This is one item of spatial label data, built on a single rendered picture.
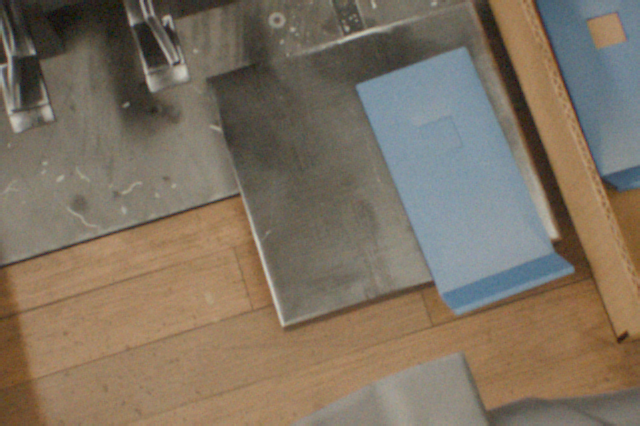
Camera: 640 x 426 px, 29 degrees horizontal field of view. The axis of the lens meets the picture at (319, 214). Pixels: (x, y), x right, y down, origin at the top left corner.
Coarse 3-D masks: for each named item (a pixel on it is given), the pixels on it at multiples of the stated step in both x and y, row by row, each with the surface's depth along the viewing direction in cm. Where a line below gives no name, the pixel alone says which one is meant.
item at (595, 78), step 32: (544, 0) 75; (576, 0) 75; (608, 0) 75; (576, 32) 75; (576, 64) 74; (608, 64) 74; (576, 96) 74; (608, 96) 74; (608, 128) 73; (608, 160) 73
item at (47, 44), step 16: (48, 0) 69; (64, 0) 70; (80, 0) 70; (176, 0) 74; (192, 0) 75; (208, 0) 75; (224, 0) 76; (240, 0) 77; (32, 16) 70; (48, 16) 72; (176, 16) 76; (32, 32) 72; (48, 32) 73; (0, 48) 73; (48, 48) 75; (64, 48) 76; (0, 64) 75
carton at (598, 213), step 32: (512, 0) 70; (512, 32) 73; (544, 32) 75; (608, 32) 75; (512, 64) 75; (544, 64) 68; (544, 96) 70; (544, 128) 72; (576, 128) 67; (576, 160) 68; (576, 192) 70; (608, 192) 73; (576, 224) 72; (608, 224) 65; (608, 256) 67; (608, 288) 69
